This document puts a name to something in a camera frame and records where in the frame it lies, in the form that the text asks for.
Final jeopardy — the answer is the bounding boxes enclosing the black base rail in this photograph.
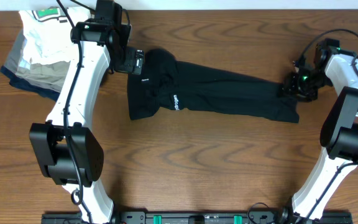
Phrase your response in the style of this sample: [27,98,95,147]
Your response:
[40,211,353,224]

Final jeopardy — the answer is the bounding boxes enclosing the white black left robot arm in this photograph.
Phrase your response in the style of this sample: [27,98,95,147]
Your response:
[29,19,144,223]

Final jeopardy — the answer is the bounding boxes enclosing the navy folded garment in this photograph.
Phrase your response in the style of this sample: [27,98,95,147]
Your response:
[0,66,60,101]

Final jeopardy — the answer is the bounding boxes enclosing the beige folded garment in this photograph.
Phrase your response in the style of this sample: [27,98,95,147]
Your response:
[4,30,75,93]

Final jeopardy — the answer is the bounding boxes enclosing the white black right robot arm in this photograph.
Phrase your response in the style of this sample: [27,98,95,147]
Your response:
[276,42,358,223]

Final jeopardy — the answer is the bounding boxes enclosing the black t-shirt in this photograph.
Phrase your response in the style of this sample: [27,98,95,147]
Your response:
[127,49,300,123]

